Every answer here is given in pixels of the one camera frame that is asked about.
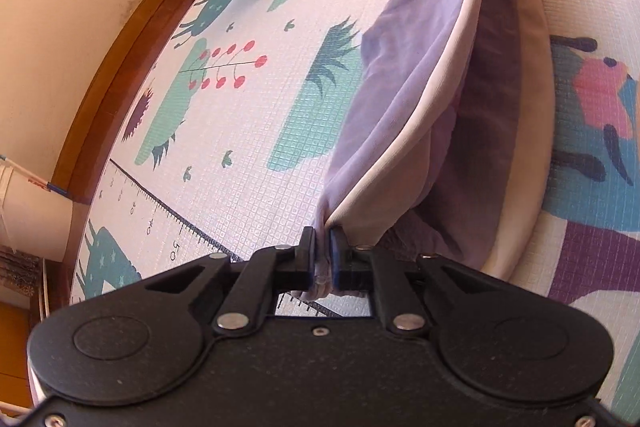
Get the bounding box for blue handled mop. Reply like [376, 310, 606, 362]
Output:
[0, 155, 68, 197]

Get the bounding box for purple and cream pants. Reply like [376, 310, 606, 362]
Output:
[307, 0, 555, 299]

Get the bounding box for cartoon animal play mat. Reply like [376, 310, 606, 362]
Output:
[72, 0, 639, 423]

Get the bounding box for white plastic bucket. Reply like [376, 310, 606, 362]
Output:
[1, 161, 73, 261]

